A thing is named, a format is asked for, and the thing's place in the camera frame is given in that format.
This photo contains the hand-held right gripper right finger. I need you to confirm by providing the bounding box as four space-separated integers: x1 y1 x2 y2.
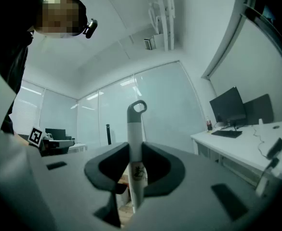
128 142 270 231

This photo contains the person's left forearm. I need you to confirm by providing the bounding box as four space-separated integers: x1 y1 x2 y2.
13 130 31 147

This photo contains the black head-mounted camera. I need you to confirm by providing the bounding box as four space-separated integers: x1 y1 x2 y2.
82 19 99 39

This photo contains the black keyboard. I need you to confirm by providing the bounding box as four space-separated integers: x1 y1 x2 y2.
211 129 243 139

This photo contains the white broom with grey handle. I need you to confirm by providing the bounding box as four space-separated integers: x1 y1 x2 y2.
127 100 148 214

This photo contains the thin black cable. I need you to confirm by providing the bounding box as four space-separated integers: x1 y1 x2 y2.
252 127 269 158

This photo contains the white ceiling pipe rack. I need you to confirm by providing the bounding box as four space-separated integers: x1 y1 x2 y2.
148 0 177 52

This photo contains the white desk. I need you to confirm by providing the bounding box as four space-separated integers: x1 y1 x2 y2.
190 118 282 180
68 142 88 153

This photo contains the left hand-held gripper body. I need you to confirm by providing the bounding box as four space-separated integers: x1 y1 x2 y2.
27 126 75 156

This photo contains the black computer monitor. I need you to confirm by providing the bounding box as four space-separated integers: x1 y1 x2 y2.
45 128 67 141
209 86 247 131
242 93 275 126

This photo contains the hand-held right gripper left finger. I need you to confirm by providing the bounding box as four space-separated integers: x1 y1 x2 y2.
26 142 131 231

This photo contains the person's dark clothed body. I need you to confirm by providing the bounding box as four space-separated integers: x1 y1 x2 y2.
0 0 88 135

